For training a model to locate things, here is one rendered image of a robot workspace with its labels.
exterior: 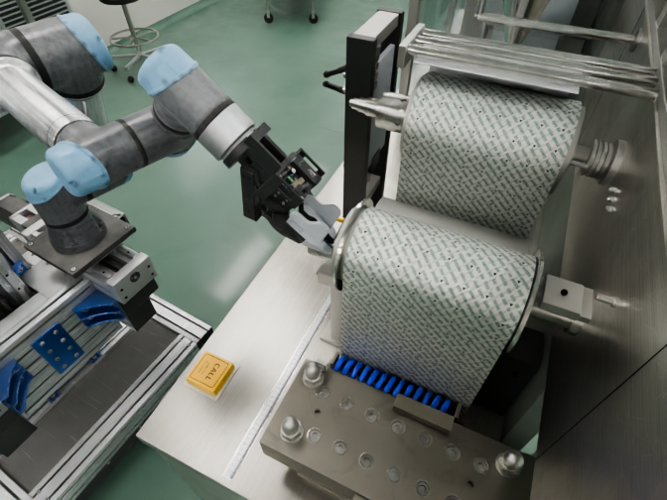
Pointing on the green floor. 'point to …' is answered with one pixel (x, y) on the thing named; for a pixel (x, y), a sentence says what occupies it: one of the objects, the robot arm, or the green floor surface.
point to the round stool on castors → (131, 35)
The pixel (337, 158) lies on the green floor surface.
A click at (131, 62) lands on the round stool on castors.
